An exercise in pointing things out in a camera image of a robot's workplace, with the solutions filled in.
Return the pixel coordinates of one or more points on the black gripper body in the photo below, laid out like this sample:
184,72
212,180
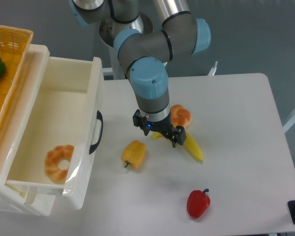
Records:
162,126

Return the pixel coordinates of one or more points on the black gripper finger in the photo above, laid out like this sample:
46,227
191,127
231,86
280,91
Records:
142,122
177,135

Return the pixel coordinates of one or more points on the white drawer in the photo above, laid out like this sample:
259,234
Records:
67,111

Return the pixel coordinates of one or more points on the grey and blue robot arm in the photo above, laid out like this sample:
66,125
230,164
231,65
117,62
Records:
142,56

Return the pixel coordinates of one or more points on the white plastic drawer cabinet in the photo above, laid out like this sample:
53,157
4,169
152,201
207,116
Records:
12,198

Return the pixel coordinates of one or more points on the yellow banana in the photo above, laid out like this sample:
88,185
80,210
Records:
189,144

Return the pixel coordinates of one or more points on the knotted bread roll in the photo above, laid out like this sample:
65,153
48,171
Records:
180,116

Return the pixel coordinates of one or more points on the yellow bell pepper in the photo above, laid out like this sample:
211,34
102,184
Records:
133,155

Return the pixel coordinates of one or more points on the red bell pepper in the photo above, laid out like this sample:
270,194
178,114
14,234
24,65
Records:
197,203

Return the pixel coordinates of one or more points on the orange woven basket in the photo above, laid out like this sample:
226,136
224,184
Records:
14,44

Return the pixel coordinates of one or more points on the ring-shaped bread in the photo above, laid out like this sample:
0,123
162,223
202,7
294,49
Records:
52,161

